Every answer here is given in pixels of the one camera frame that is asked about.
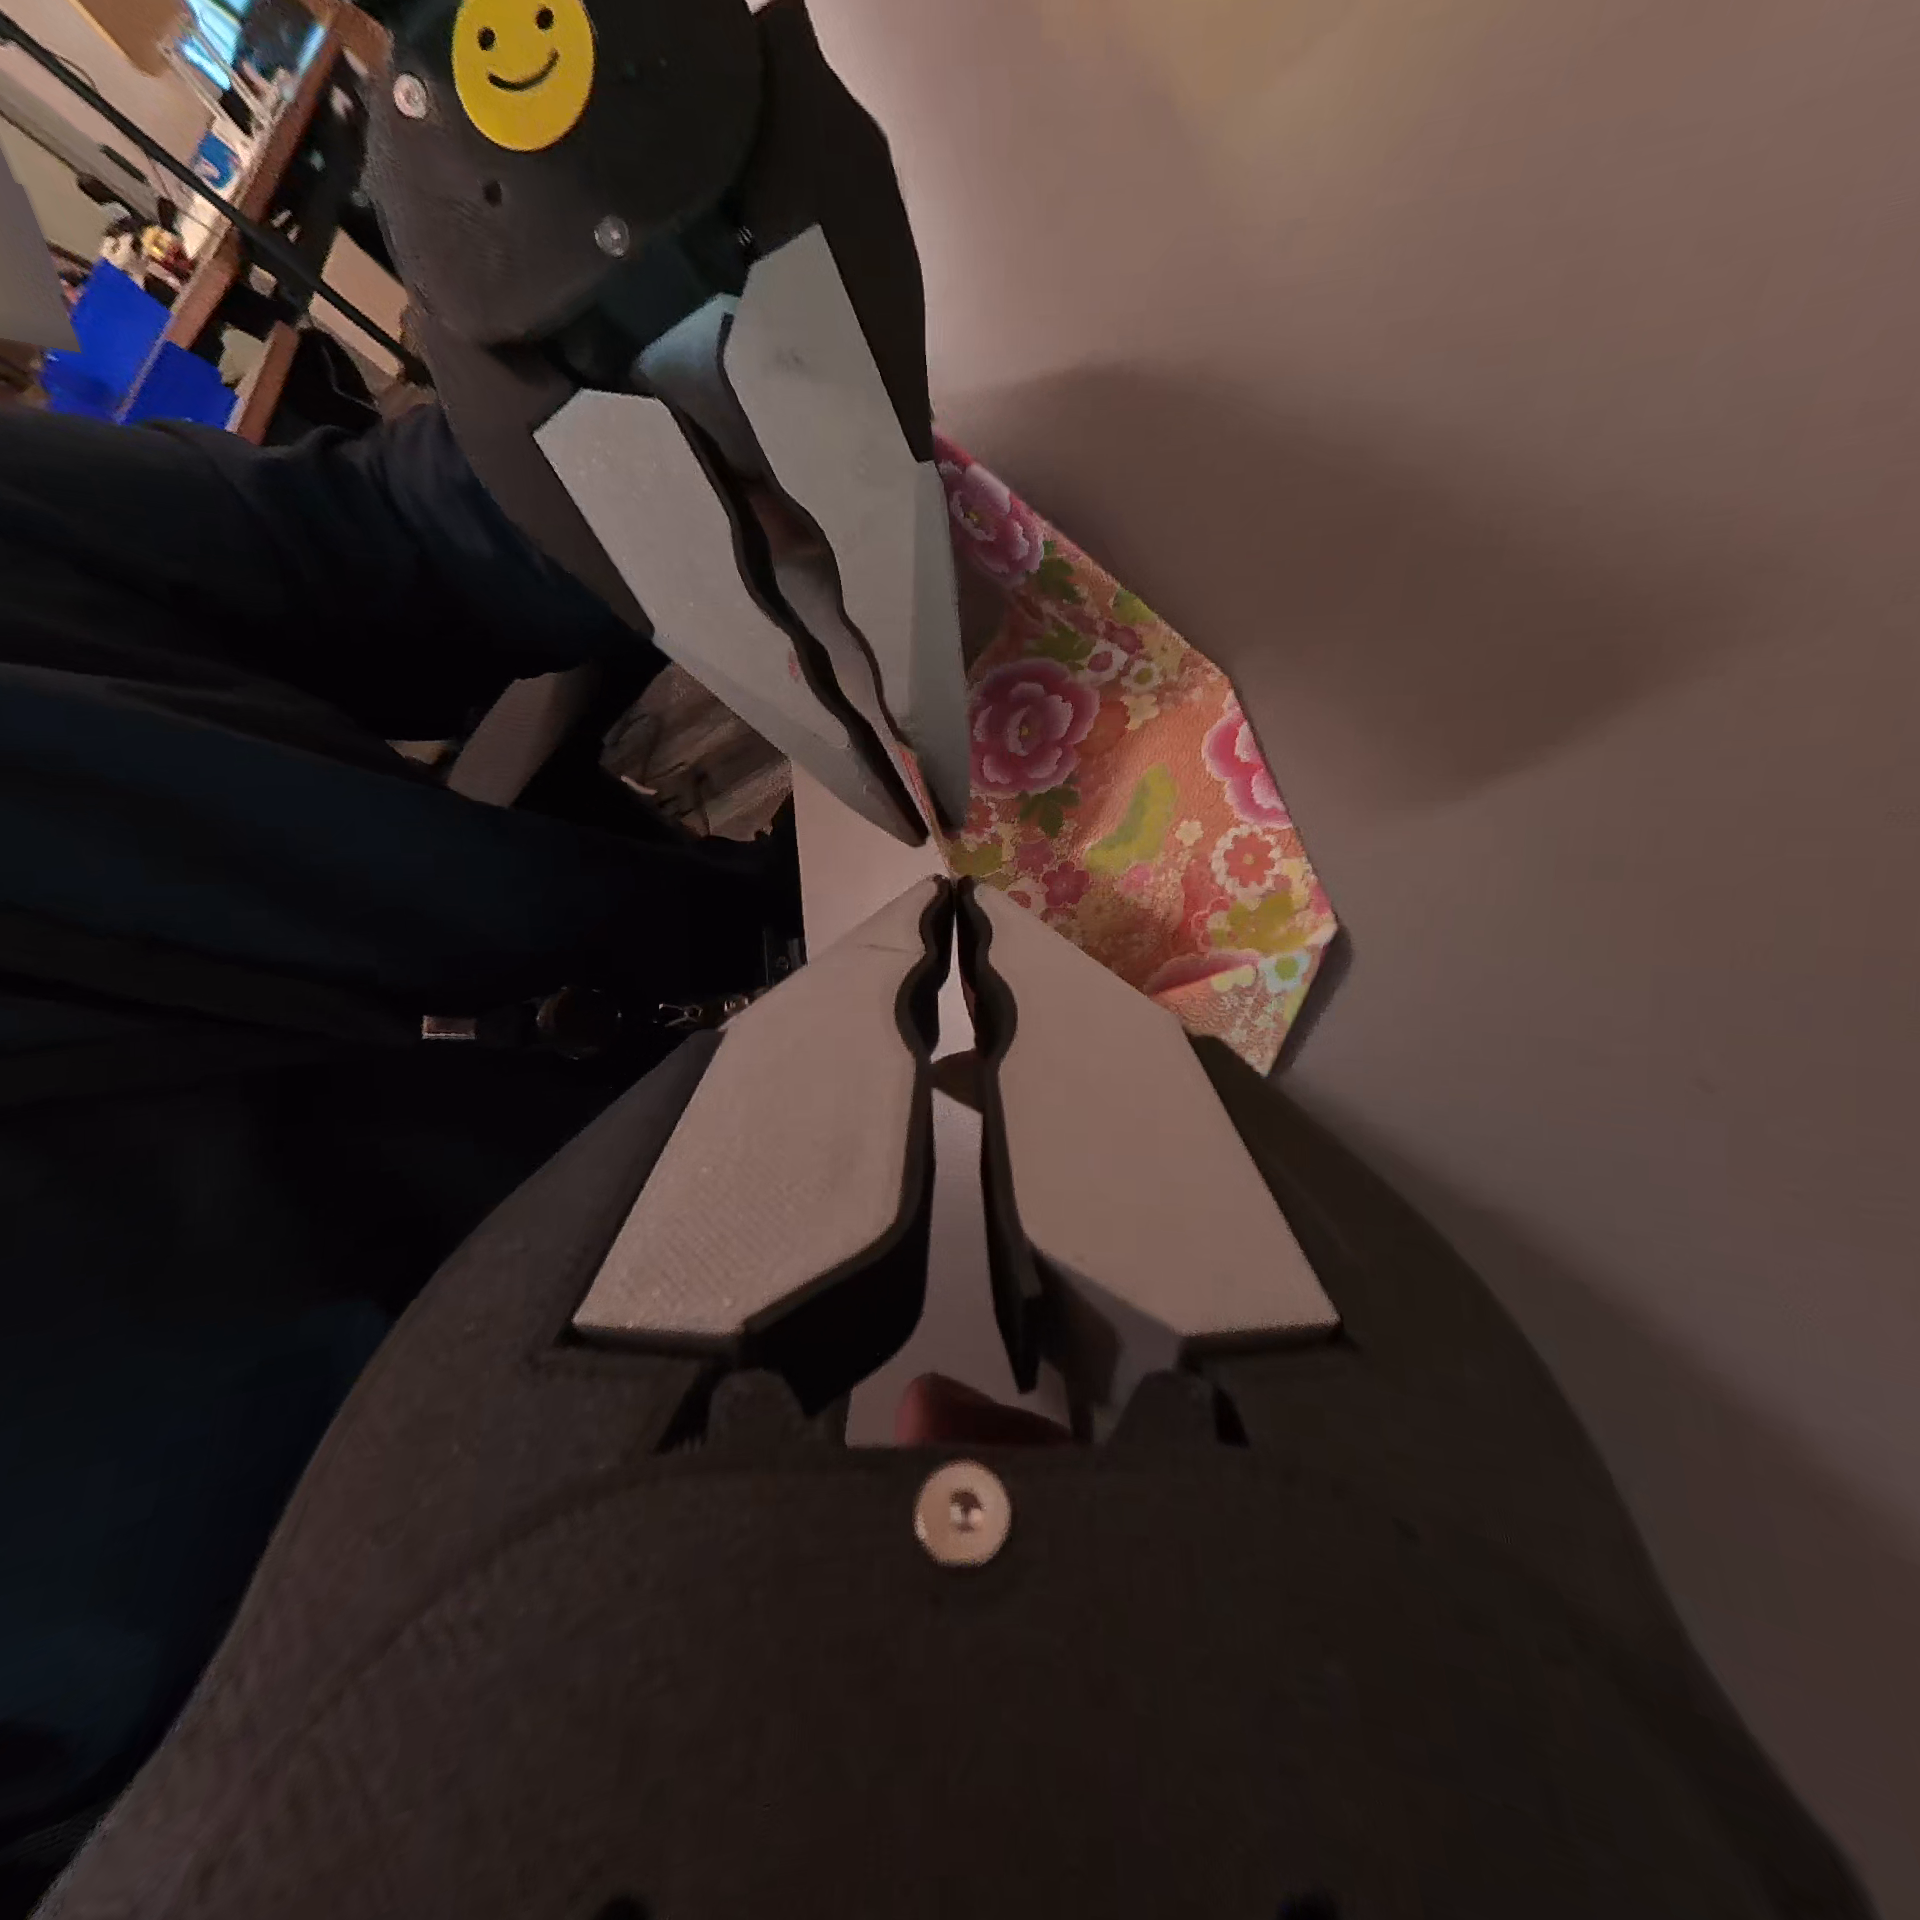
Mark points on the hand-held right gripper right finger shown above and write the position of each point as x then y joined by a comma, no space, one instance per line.
1154,1185

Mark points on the person's dark clothed torso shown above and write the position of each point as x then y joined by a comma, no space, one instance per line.
225,1201

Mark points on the wooden desk frame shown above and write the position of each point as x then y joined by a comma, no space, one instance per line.
248,224

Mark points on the blue plastic crate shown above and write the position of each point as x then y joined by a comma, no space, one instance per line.
128,353

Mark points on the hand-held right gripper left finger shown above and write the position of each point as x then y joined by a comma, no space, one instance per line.
763,1171

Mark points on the floral origami paper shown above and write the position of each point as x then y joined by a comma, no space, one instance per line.
1140,779

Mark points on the person's left forearm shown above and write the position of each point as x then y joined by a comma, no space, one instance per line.
270,555

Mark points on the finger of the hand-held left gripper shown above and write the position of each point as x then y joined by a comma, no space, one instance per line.
675,555
856,435

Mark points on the black metal pole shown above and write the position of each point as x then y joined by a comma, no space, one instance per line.
210,195

